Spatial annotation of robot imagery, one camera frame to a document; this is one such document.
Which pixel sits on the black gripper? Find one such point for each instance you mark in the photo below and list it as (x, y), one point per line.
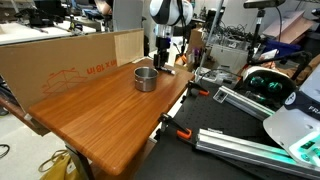
(163, 46)

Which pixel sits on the black and white marker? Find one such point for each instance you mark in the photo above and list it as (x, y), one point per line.
(168, 70)

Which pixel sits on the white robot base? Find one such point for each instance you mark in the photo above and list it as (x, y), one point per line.
(300, 126)

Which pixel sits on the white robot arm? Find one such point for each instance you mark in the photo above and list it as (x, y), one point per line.
(170, 15)

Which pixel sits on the small steel pot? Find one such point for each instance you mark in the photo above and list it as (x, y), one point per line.
(146, 80)

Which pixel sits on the orange and black bar clamp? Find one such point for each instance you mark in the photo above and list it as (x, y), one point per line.
(176, 128)
(196, 89)

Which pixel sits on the silver metal pole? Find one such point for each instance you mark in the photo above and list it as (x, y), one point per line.
(210, 40)

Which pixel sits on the black perforated breadboard table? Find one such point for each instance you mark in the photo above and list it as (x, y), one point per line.
(206, 113)

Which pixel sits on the large flat cardboard box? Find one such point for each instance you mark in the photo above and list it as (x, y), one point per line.
(56, 68)

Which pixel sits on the white VR headset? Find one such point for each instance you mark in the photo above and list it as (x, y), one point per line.
(268, 83)

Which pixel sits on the blue plastic bin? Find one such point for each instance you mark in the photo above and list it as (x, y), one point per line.
(283, 46)

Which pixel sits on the black table leg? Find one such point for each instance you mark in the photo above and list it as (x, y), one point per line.
(81, 161)

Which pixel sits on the white desk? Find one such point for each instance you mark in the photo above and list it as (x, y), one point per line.
(36, 31)

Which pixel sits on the folded cardboard sheet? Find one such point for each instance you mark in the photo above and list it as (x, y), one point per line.
(290, 25)

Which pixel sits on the yellow bag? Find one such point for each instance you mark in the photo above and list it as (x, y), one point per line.
(61, 168)

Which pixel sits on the short aluminium rail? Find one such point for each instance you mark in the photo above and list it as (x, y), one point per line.
(243, 101)

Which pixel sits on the black camera on stand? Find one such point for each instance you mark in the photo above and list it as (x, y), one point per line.
(258, 23)

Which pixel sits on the long aluminium rail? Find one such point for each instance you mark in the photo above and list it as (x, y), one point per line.
(246, 150)

